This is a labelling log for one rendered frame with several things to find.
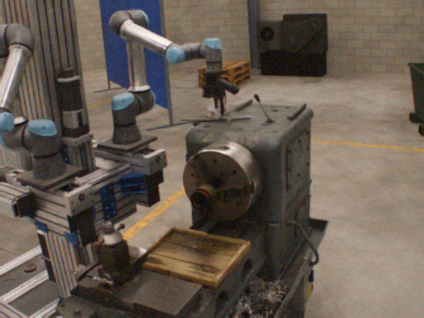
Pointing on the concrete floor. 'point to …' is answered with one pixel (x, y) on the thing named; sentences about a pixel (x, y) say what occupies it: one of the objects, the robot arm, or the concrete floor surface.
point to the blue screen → (121, 72)
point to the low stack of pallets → (229, 73)
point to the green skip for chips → (417, 95)
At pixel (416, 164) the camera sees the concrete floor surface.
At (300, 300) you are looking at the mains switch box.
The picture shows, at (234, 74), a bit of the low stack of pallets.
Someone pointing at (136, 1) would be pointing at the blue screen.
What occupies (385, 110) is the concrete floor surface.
